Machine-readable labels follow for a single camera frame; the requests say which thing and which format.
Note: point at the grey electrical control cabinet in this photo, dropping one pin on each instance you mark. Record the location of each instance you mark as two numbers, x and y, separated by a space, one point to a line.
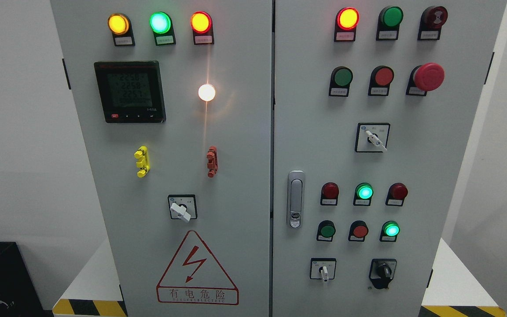
271 64

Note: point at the red terminal connector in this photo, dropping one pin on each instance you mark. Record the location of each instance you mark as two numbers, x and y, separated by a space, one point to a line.
212 161

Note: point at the white glowing indicator lamp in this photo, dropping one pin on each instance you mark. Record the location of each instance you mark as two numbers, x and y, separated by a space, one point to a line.
207 92

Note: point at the dark red indicator light left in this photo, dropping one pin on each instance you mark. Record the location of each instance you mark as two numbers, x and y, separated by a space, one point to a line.
329 194

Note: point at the dark red indicator light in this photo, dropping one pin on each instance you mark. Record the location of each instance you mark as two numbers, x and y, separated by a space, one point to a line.
329 194
396 194

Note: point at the small green push button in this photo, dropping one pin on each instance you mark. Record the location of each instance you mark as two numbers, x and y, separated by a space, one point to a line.
326 231

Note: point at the yellow terminal connector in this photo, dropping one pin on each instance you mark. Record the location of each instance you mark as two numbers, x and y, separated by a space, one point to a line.
142 161

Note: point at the lit green indicator light middle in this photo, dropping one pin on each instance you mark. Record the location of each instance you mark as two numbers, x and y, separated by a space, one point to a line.
363 194

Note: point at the lit green indicator light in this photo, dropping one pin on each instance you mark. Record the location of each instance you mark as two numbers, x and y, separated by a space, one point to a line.
363 194
389 232

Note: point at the dark green push button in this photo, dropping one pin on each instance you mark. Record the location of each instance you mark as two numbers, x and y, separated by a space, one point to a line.
340 81

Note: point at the small red push button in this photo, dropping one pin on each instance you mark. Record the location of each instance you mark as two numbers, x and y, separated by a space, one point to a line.
358 231

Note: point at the red electric hazard warning sticker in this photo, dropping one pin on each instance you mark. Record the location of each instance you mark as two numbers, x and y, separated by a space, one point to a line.
195 276

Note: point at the black digital power meter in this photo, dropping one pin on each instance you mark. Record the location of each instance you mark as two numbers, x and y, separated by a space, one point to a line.
131 91

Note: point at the red-orange indicator light top left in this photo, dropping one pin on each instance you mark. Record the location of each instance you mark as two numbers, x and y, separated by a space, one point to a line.
202 28

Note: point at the dark red indicator light right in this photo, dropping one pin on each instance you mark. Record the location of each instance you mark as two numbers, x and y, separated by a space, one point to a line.
396 194

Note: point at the lit green indicator light lower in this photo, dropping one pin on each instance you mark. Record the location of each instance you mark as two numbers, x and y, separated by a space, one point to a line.
389 232

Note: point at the green indicator light top left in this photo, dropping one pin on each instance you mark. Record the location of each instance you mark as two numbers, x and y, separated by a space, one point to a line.
162 28

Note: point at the red-orange indicator light right door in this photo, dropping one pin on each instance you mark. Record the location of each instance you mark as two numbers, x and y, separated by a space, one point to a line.
345 24

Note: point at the yellow indicator light top left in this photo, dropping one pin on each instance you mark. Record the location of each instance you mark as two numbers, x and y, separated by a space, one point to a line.
121 30

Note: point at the red emergency stop mushroom button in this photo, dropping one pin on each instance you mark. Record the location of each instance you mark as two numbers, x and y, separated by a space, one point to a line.
425 78

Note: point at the green push button top right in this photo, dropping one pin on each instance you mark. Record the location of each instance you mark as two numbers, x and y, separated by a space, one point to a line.
389 21

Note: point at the white platform with hazard stripes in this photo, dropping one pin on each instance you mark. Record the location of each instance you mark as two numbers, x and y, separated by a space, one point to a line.
452 290

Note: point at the black box lower left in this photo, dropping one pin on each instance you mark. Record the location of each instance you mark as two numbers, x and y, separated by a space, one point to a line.
18 297

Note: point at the silver cabinet door handle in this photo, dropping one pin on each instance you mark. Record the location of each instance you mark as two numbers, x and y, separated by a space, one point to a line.
295 191

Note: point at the white handle rotary switch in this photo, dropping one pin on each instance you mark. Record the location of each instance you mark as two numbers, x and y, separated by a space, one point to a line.
183 207

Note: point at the small white lever selector switch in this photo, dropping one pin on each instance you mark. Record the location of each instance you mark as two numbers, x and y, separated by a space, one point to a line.
322 269

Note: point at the black knob selector switch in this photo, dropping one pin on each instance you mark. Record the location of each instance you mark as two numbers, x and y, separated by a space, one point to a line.
382 272

